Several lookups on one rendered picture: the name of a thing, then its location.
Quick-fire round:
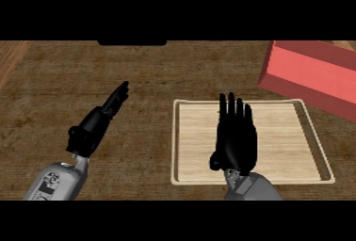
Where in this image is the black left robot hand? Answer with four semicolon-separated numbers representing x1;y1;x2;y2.
64;80;131;158

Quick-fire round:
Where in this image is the pale wooden tray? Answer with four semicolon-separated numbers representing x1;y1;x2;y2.
170;98;337;185

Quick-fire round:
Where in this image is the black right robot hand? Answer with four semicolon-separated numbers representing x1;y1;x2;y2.
209;91;259;177

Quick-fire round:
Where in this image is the black flat object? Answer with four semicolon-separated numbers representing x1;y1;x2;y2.
97;40;169;47

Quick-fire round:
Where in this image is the red cardboard box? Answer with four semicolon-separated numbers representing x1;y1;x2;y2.
258;40;356;122

